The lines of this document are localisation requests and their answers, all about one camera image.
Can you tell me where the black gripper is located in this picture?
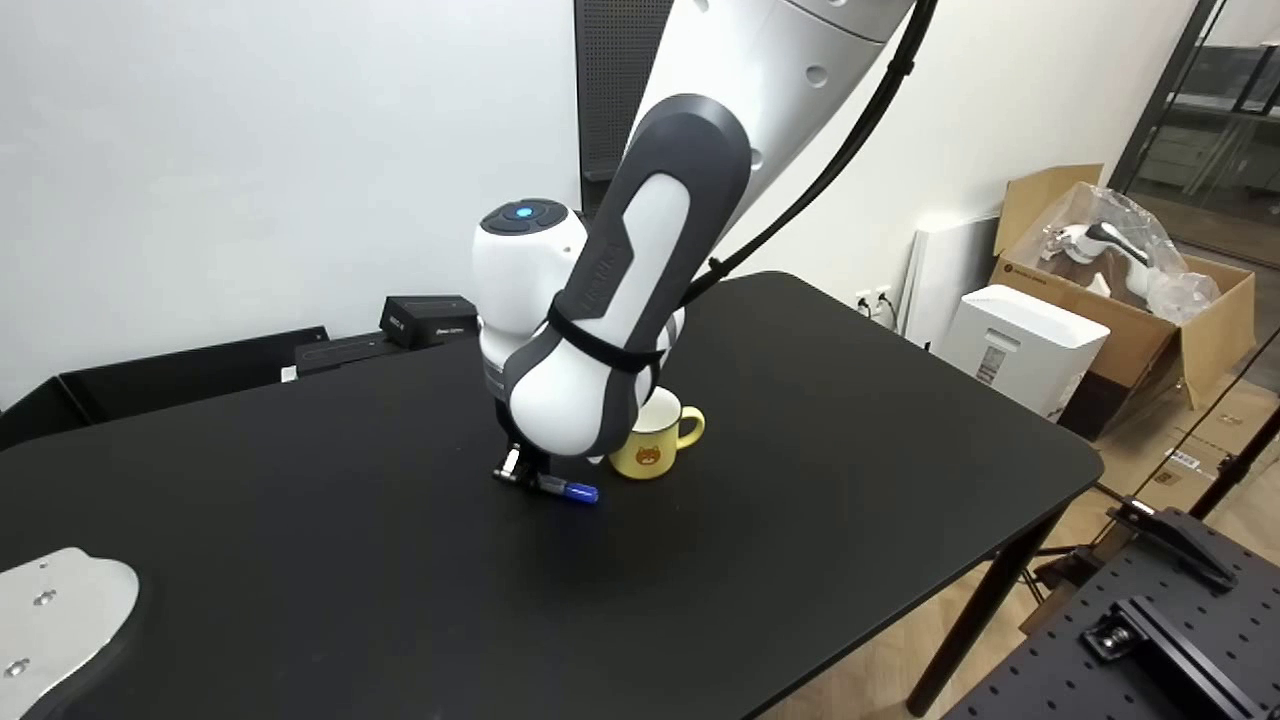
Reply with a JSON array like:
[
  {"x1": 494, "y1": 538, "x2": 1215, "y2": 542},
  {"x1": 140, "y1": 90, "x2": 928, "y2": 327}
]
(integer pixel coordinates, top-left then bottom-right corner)
[{"x1": 489, "y1": 420, "x2": 580, "y2": 504}]

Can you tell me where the yellow mug with white inside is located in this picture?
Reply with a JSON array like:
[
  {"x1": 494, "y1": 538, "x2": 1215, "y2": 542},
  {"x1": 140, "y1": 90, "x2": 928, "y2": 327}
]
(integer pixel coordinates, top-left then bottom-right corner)
[{"x1": 608, "y1": 388, "x2": 711, "y2": 484}]

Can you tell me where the small black box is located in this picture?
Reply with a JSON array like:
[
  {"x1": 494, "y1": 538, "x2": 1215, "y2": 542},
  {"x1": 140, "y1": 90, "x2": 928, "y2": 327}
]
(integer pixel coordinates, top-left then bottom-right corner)
[{"x1": 377, "y1": 291, "x2": 478, "y2": 352}]

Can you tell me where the long black tray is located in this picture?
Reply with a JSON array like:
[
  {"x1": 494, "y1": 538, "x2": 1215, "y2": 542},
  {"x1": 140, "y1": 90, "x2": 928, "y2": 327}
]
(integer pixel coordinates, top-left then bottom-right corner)
[{"x1": 0, "y1": 325, "x2": 330, "y2": 451}]

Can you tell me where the white flat panel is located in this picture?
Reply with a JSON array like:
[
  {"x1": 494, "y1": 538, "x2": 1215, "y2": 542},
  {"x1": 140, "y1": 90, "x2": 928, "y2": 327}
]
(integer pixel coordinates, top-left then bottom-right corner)
[{"x1": 894, "y1": 211, "x2": 1004, "y2": 352}]

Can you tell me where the black table leg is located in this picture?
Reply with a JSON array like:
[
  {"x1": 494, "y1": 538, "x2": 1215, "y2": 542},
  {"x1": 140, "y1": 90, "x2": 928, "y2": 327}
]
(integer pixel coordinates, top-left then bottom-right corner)
[{"x1": 904, "y1": 526, "x2": 1055, "y2": 718}]

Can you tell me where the white rectangular box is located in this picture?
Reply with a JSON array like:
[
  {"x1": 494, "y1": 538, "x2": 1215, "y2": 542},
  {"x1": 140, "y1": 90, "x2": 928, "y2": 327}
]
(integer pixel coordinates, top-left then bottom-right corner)
[{"x1": 930, "y1": 281, "x2": 1115, "y2": 425}]

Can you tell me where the clear plastic bag with contents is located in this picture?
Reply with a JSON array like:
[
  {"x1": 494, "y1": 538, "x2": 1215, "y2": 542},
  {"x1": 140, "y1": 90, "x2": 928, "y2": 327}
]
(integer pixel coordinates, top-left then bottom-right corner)
[{"x1": 1034, "y1": 182, "x2": 1223, "y2": 325}]

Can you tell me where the black perforated breadboard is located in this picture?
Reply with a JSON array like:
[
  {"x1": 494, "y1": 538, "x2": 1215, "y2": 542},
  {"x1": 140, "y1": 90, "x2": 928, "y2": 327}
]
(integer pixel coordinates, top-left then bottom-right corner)
[{"x1": 937, "y1": 504, "x2": 1280, "y2": 720}]

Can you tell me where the open cardboard box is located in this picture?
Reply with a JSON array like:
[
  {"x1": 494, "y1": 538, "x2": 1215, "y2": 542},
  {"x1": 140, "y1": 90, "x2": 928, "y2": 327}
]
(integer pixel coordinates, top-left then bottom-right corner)
[{"x1": 988, "y1": 160, "x2": 1261, "y2": 416}]

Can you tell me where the white wall power outlet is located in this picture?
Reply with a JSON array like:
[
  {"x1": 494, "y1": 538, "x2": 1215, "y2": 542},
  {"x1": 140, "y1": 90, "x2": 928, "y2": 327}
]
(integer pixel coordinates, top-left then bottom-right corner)
[{"x1": 850, "y1": 286, "x2": 901, "y2": 327}]

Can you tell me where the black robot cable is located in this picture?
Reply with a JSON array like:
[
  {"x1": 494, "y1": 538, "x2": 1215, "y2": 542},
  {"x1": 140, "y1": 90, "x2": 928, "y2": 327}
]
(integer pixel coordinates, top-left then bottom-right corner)
[{"x1": 542, "y1": 0, "x2": 945, "y2": 377}]

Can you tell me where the dark vertical post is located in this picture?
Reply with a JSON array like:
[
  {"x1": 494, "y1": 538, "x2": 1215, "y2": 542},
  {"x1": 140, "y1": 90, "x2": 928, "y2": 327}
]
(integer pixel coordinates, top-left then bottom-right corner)
[{"x1": 570, "y1": 0, "x2": 676, "y2": 218}]

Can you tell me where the black metal shelf frame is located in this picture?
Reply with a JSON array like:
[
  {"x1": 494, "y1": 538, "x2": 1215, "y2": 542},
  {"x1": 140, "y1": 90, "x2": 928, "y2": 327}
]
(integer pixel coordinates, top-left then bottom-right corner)
[{"x1": 1106, "y1": 0, "x2": 1280, "y2": 204}]

